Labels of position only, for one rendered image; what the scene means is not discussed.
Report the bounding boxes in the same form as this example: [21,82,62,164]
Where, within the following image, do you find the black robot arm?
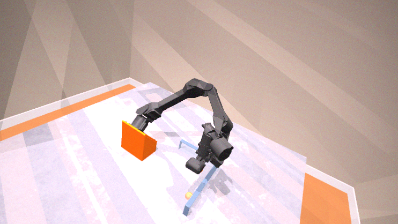
[129,78,234,168]

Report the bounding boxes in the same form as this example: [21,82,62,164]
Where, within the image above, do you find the clear low wall corner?
[179,142,219,213]

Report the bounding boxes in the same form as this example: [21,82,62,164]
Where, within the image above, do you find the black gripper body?
[185,141,212,175]

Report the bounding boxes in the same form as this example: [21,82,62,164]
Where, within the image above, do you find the clear blue l-shaped low wall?
[180,139,217,216]

